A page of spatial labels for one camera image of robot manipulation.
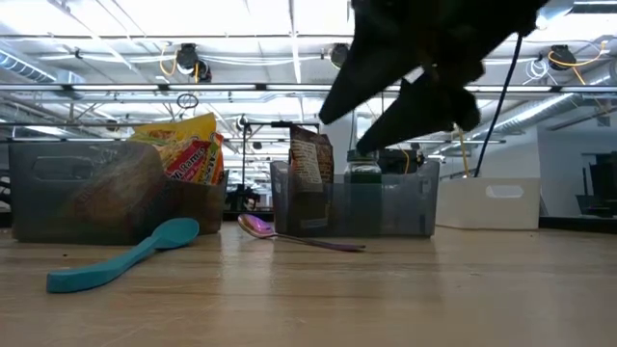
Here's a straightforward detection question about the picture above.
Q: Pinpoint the white plastic bin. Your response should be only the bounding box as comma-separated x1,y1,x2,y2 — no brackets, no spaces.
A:
435,176,542,231

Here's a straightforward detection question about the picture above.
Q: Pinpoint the teal plastic spoon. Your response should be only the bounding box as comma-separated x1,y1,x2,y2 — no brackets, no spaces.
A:
46,217,201,294

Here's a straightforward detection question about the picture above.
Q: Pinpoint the grey translucent plastic bin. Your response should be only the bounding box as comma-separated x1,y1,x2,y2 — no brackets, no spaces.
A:
269,159,441,238
8,140,230,245

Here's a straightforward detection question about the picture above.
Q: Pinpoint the grey ceiling air duct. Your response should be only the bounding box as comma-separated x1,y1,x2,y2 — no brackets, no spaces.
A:
0,47,87,100

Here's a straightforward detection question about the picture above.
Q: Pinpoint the black ceiling cable reel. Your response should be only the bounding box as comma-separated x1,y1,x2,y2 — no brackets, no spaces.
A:
175,42,213,83
549,43,577,71
330,42,351,68

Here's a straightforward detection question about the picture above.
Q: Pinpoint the black background desk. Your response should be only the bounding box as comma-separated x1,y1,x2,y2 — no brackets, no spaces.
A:
576,151,617,218

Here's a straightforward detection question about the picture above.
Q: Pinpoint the iridescent rainbow metal spoon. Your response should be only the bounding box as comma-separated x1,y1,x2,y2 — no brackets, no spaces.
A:
236,213,366,254

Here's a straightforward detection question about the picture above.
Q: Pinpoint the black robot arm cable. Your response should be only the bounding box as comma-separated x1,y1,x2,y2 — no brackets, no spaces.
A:
473,34,524,178

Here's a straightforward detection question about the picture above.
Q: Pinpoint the brown pouch white label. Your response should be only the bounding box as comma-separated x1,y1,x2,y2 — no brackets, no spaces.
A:
288,123,335,232

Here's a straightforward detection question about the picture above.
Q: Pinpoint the green label oregano jar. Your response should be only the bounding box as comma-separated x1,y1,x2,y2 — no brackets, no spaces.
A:
342,148,385,232

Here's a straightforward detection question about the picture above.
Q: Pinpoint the black background frame stand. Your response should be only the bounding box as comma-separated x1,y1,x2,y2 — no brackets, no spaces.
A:
240,120,322,208

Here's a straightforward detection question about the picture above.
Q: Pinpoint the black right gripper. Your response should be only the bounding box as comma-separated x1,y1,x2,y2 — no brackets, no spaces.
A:
317,0,512,156

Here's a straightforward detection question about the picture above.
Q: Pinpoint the silver ribbed air duct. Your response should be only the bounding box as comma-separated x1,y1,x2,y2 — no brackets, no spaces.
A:
469,62,617,141

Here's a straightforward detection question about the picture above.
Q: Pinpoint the white square pillar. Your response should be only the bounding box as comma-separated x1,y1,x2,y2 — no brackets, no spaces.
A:
327,113,359,177

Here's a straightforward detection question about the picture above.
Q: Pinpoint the yellow pink ramen packet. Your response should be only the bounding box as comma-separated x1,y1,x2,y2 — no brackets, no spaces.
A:
127,112,219,185

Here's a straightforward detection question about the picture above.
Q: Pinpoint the white coiled ceiling cable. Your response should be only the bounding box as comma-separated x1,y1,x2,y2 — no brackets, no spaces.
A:
523,57,550,86

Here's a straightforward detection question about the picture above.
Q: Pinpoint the black background monitor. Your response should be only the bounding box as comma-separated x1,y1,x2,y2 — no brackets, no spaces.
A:
378,147,419,175

